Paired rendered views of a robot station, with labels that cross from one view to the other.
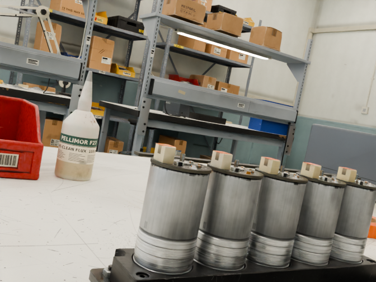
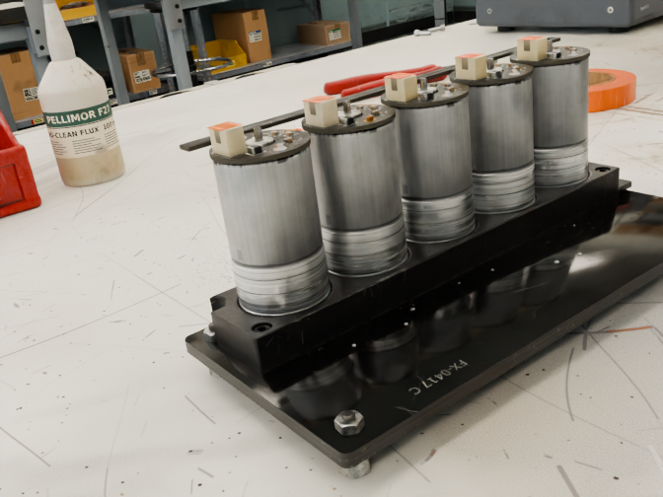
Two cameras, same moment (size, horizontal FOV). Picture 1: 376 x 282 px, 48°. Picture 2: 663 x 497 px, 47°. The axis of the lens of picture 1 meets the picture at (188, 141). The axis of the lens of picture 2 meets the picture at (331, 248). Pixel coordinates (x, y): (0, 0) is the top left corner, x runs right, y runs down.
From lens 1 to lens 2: 3 cm
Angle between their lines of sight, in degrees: 19
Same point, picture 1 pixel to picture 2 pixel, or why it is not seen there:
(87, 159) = (106, 141)
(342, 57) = not seen: outside the picture
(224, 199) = (345, 173)
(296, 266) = (486, 224)
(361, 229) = (575, 129)
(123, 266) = (231, 323)
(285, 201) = (441, 137)
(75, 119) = (57, 81)
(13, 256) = (63, 353)
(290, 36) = not seen: outside the picture
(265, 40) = not seen: outside the picture
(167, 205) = (260, 219)
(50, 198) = (75, 232)
